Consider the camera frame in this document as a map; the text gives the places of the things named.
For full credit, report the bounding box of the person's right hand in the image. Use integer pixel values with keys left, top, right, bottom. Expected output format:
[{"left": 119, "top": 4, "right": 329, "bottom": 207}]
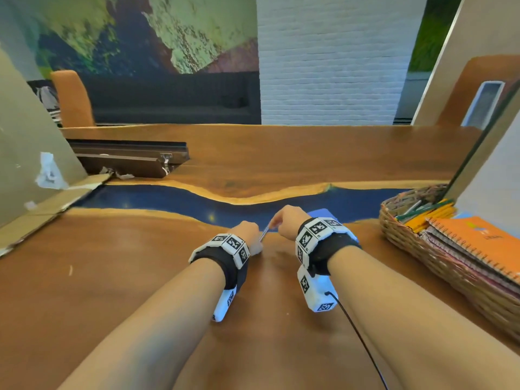
[{"left": 268, "top": 205, "right": 313, "bottom": 242}]

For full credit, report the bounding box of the person's left hand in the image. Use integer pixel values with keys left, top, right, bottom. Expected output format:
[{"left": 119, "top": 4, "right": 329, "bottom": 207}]
[{"left": 227, "top": 221, "right": 264, "bottom": 256}]

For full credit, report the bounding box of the woven wicker basket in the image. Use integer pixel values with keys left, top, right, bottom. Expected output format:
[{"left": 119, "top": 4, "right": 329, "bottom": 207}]
[{"left": 379, "top": 184, "right": 520, "bottom": 342}]

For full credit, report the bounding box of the green pencil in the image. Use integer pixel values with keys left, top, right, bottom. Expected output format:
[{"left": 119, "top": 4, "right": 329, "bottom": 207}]
[{"left": 396, "top": 200, "right": 444, "bottom": 223}]

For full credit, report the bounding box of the bunch of yellow pencils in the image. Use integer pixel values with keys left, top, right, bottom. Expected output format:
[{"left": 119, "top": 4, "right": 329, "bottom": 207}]
[{"left": 404, "top": 198, "right": 458, "bottom": 234}]

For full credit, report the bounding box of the pink spiral notebook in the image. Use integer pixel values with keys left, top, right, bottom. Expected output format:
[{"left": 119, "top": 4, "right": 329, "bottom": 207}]
[{"left": 418, "top": 229, "right": 520, "bottom": 299}]

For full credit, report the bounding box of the orange spiral notebook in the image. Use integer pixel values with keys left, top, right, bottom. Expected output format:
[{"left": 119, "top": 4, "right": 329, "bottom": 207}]
[{"left": 426, "top": 216, "right": 520, "bottom": 285}]

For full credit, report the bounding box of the green folder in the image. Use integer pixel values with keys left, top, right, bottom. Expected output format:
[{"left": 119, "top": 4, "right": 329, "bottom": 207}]
[{"left": 440, "top": 79, "right": 520, "bottom": 204}]

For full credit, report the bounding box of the white paper sheet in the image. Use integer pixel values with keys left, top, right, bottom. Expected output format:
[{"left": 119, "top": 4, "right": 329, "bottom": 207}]
[{"left": 454, "top": 109, "right": 520, "bottom": 228}]

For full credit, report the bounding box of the person's left forearm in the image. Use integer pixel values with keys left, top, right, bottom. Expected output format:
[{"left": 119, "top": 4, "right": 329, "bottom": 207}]
[{"left": 58, "top": 257, "right": 227, "bottom": 390}]

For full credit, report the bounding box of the person's right forearm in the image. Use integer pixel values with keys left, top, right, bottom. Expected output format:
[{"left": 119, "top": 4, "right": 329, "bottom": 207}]
[{"left": 327, "top": 245, "right": 520, "bottom": 390}]

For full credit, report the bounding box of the black left wrist marker band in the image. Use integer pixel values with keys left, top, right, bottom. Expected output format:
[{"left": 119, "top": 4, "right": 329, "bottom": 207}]
[{"left": 188, "top": 233, "right": 251, "bottom": 291}]

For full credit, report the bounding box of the black wrist marker band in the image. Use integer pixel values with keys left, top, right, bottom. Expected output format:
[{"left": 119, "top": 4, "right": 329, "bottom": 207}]
[
  {"left": 188, "top": 233, "right": 251, "bottom": 291},
  {"left": 295, "top": 217, "right": 362, "bottom": 277}
]

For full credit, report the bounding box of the black right wrist marker band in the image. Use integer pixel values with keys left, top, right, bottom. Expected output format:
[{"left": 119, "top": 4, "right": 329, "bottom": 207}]
[{"left": 295, "top": 217, "right": 362, "bottom": 277}]

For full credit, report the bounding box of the dark wooden box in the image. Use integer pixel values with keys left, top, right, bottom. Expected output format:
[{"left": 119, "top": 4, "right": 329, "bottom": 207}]
[{"left": 67, "top": 138, "right": 191, "bottom": 179}]

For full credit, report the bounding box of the dark sofa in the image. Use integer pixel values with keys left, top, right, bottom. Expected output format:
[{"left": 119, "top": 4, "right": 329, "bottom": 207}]
[{"left": 26, "top": 70, "right": 262, "bottom": 126}]

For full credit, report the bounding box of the brown wooden chair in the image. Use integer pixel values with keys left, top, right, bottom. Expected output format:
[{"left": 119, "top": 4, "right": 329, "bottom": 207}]
[
  {"left": 50, "top": 70, "right": 97, "bottom": 128},
  {"left": 437, "top": 54, "right": 520, "bottom": 131}
]

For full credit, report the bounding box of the brown metal-framed board panel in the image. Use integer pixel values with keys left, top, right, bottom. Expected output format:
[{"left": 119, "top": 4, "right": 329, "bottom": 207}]
[{"left": 411, "top": 0, "right": 520, "bottom": 127}]

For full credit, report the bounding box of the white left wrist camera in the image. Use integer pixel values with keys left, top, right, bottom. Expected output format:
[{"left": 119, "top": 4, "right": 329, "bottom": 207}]
[{"left": 211, "top": 286, "right": 238, "bottom": 323}]

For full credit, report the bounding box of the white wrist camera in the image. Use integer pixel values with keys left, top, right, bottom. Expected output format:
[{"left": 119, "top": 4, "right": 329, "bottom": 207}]
[
  {"left": 296, "top": 265, "right": 339, "bottom": 314},
  {"left": 211, "top": 286, "right": 238, "bottom": 323}
]

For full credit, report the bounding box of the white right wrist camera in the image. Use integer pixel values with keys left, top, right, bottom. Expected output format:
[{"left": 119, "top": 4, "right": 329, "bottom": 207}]
[{"left": 296, "top": 265, "right": 339, "bottom": 314}]

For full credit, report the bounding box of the black right camera cable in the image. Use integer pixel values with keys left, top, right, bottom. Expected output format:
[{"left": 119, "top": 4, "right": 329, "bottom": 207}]
[{"left": 324, "top": 291, "right": 390, "bottom": 390}]

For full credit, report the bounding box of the green foliage wall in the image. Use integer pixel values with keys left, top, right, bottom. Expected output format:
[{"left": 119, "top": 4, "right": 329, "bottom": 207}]
[{"left": 408, "top": 0, "right": 464, "bottom": 73}]

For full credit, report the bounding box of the large abstract wall painting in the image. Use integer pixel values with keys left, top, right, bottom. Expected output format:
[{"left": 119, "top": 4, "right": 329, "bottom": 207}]
[{"left": 0, "top": 0, "right": 260, "bottom": 80}]

